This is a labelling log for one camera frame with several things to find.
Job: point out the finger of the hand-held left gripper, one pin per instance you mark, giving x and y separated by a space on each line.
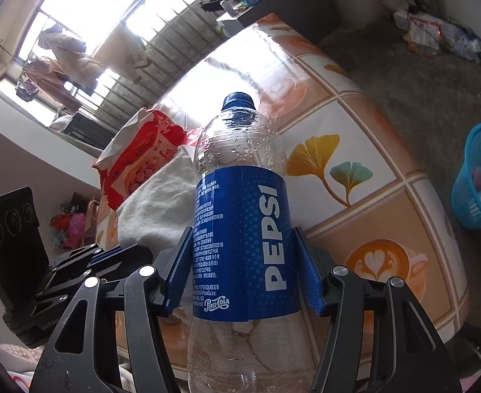
121 256

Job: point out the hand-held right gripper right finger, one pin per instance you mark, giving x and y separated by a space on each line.
310 274

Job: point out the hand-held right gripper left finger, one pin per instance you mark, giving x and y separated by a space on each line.
179 270

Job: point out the clear bottle with blue label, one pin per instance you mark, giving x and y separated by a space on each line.
240 221

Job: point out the red and white snack bag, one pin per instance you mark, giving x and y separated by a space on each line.
142 159

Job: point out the blue plastic basket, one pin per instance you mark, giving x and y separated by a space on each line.
465 188

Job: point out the leaning grey board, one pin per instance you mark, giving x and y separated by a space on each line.
87 131

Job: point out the hanging pink garment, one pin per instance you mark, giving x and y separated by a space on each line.
46 77

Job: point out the metal balcony railing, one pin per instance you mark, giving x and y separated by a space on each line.
162 49

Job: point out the hanging beige garment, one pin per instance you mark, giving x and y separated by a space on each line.
127 45

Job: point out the hanging white garment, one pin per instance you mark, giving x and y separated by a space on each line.
70 51

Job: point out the black device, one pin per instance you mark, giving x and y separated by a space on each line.
215 6

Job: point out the clear bag of colourful packets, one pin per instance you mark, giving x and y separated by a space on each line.
424 32
461 39

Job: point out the dark cluttered side table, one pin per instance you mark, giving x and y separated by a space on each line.
285 4

